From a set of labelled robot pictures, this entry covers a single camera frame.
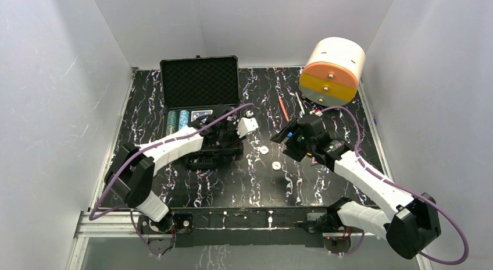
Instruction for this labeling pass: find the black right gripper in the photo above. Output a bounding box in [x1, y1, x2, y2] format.
[270, 118, 315, 162]

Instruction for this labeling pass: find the blue white 5 chip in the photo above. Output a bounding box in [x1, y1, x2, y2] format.
[259, 145, 269, 155]

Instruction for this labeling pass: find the grey white 1 chip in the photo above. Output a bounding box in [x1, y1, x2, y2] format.
[271, 161, 281, 170]

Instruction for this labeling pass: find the blue poker card deck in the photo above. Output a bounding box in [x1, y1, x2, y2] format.
[191, 110, 212, 121]

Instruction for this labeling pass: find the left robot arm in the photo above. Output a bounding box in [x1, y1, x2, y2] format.
[95, 104, 259, 233]

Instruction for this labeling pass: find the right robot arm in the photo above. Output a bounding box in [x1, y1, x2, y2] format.
[271, 115, 441, 260]

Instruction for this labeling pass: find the black poker set case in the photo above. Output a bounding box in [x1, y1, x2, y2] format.
[160, 55, 244, 170]

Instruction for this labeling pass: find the orange pencil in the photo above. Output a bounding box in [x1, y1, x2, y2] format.
[278, 97, 290, 122]

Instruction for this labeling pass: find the light blue chip stack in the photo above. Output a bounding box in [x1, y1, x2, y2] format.
[178, 110, 190, 130]

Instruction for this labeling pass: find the dark green chip stack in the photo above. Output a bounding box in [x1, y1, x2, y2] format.
[165, 111, 178, 136]

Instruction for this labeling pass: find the round drawer cabinet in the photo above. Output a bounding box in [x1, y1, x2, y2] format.
[299, 37, 366, 107]

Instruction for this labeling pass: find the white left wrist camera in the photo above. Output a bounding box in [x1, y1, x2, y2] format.
[236, 111, 259, 138]

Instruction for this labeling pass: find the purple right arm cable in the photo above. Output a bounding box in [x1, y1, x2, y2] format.
[317, 105, 470, 266]

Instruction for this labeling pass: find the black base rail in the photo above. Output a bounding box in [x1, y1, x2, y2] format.
[77, 206, 424, 254]

